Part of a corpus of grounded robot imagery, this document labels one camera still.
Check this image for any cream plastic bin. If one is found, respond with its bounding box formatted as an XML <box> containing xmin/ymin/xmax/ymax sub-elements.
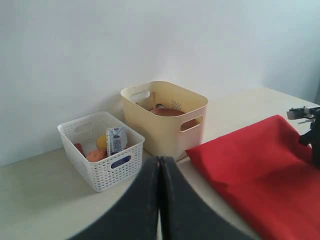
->
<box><xmin>120</xmin><ymin>81</ymin><xmax>209</xmax><ymax>160</ymax></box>

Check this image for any yellow lemon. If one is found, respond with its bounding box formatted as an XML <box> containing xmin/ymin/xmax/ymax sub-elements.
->
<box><xmin>96</xmin><ymin>134</ymin><xmax>108</xmax><ymax>149</ymax></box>

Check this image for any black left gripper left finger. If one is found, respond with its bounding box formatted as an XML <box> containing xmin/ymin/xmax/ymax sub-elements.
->
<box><xmin>71</xmin><ymin>157</ymin><xmax>160</xmax><ymax>240</ymax></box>

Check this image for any orange fried chicken piece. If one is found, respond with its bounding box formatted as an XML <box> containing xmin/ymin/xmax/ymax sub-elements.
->
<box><xmin>86</xmin><ymin>149</ymin><xmax>107</xmax><ymax>163</ymax></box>

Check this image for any brown wooden plate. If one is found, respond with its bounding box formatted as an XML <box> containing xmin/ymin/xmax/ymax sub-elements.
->
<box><xmin>150</xmin><ymin>108</ymin><xmax>198</xmax><ymax>132</ymax></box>

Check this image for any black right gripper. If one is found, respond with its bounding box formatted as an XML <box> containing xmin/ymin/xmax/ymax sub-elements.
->
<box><xmin>299</xmin><ymin>130</ymin><xmax>320</xmax><ymax>168</ymax></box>

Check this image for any white woven plastic basket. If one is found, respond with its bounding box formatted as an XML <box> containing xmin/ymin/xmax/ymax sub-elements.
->
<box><xmin>57</xmin><ymin>111</ymin><xmax>145</xmax><ymax>192</ymax></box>

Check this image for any blue white milk carton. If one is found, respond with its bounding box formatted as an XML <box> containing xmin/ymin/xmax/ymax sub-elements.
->
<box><xmin>106</xmin><ymin>127</ymin><xmax>128</xmax><ymax>156</ymax></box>

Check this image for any red scalloped table cloth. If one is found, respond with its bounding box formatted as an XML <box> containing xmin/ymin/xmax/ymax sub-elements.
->
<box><xmin>186</xmin><ymin>115</ymin><xmax>320</xmax><ymax>240</ymax></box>

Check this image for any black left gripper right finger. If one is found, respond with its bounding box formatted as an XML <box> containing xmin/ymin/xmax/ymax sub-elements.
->
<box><xmin>159</xmin><ymin>157</ymin><xmax>252</xmax><ymax>240</ymax></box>

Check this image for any red sausage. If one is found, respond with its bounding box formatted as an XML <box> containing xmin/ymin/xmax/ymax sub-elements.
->
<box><xmin>74</xmin><ymin>143</ymin><xmax>86</xmax><ymax>157</ymax></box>

